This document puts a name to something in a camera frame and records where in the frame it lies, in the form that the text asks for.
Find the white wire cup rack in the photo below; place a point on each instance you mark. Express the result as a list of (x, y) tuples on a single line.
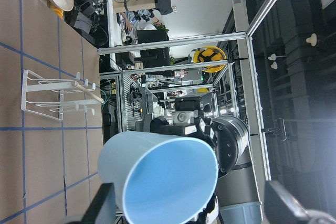
[(52, 98)]

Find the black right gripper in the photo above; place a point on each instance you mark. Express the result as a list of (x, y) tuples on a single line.
[(226, 134)]

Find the blue plastic cup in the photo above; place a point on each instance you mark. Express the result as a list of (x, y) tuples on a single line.
[(158, 178)]

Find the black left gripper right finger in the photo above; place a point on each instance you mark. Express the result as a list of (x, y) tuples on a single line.
[(280, 206)]

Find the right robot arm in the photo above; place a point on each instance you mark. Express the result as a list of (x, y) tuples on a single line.
[(236, 198)]

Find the yellow hard hat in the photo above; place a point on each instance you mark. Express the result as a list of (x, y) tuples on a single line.
[(208, 54)]

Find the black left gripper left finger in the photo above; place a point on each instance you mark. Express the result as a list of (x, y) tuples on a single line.
[(102, 207)]

